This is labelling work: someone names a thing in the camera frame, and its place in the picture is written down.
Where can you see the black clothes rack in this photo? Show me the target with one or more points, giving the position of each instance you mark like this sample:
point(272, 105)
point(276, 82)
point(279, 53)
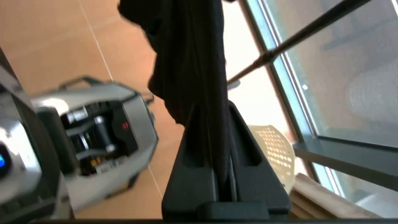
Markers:
point(298, 35)

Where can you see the beige curtain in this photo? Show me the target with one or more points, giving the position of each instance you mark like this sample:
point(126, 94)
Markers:
point(326, 202)

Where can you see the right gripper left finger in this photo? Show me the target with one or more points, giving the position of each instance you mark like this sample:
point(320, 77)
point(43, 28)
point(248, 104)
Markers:
point(189, 189)

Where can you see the black garment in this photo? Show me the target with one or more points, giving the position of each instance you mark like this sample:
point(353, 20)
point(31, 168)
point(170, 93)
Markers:
point(189, 62)

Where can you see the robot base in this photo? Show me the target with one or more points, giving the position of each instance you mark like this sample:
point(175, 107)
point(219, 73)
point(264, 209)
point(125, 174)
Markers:
point(93, 140)

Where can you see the window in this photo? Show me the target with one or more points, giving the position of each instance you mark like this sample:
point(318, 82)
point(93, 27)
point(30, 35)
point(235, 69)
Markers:
point(342, 155)

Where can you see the white laundry basket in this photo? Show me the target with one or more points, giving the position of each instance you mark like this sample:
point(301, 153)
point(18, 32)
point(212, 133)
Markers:
point(276, 149)

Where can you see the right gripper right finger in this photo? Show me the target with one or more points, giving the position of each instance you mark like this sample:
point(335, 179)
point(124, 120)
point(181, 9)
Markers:
point(264, 189)

